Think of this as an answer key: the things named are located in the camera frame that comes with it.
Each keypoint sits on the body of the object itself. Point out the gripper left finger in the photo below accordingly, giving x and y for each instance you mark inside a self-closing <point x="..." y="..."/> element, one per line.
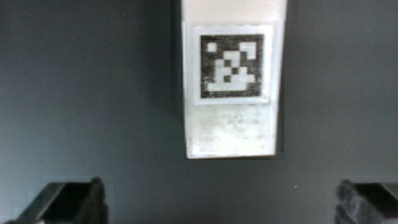
<point x="68" y="204"/>

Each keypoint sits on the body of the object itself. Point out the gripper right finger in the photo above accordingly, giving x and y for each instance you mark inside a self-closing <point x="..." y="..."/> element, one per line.
<point x="366" y="203"/>

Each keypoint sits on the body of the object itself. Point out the white table leg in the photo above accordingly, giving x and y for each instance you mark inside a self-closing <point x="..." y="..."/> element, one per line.
<point x="233" y="36"/>

